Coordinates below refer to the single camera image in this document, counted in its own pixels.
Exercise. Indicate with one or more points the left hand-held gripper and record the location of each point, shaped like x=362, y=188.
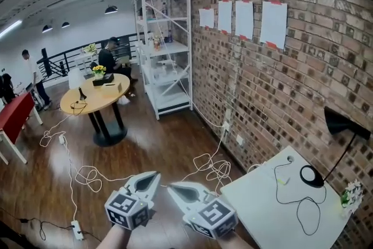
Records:
x=125, y=210

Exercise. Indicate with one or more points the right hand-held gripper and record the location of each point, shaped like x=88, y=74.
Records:
x=215, y=217

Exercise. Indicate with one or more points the black desk lamp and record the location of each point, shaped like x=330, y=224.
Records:
x=338, y=124

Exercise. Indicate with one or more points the person's right forearm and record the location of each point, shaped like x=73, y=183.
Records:
x=236, y=242

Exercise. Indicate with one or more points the person's left forearm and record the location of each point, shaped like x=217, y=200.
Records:
x=112, y=239

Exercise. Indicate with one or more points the small table lamp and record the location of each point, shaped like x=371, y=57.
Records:
x=76, y=78

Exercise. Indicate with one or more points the white floor power strip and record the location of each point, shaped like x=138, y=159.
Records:
x=77, y=229
x=62, y=139

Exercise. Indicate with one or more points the round wooden table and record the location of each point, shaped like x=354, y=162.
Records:
x=96, y=96

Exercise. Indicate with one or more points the wooden box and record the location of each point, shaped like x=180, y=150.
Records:
x=113, y=88

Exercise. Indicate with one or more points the black box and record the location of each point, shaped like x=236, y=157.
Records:
x=102, y=80

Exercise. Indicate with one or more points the white metal shelf rack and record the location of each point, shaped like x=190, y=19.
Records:
x=163, y=73

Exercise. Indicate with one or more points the yellow flowers pot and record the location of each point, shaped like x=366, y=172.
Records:
x=89, y=48
x=99, y=70

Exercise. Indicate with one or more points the red top table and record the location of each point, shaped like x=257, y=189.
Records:
x=14, y=116

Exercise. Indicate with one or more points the black metal railing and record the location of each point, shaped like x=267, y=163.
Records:
x=44, y=64

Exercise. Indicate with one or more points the white flowers in pot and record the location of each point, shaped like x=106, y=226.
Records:
x=352, y=195

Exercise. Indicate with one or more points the white paper sheet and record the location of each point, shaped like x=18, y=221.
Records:
x=225, y=17
x=273, y=23
x=206, y=18
x=244, y=19

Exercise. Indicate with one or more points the ceiling tube light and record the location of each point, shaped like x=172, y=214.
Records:
x=10, y=29

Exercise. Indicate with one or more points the white blank wall plate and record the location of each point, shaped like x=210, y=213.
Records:
x=239, y=140

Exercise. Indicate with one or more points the white wall plug adapter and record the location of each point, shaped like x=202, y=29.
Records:
x=226, y=126

